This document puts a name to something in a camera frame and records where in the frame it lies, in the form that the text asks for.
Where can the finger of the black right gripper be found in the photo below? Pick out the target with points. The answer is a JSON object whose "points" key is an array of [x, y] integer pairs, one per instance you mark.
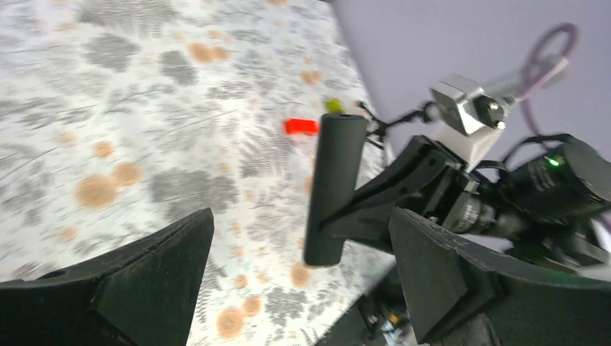
{"points": [[410, 181]]}

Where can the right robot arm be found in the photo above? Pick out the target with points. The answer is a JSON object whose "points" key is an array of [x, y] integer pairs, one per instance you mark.
{"points": [[545, 207]]}

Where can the black microphone tripod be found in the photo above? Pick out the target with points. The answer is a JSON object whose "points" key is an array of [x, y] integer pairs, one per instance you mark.
{"points": [[427, 113]]}

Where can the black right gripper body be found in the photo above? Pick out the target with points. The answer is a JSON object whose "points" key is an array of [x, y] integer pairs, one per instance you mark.
{"points": [[458, 201]]}

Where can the green purple toy brick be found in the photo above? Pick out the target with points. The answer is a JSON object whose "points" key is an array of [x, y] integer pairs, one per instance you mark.
{"points": [[334, 106]]}

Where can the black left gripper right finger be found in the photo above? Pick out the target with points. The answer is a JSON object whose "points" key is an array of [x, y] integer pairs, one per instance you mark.
{"points": [[461, 293]]}

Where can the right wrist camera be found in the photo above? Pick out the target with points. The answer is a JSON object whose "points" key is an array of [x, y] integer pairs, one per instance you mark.
{"points": [[472, 116]]}

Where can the silver microphone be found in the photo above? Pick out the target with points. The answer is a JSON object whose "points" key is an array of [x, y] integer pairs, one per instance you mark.
{"points": [[543, 73]]}

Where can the red block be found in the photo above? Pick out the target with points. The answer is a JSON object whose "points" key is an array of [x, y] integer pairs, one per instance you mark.
{"points": [[295, 126]]}

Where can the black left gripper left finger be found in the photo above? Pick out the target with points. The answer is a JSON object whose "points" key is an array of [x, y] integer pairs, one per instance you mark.
{"points": [[143, 293]]}

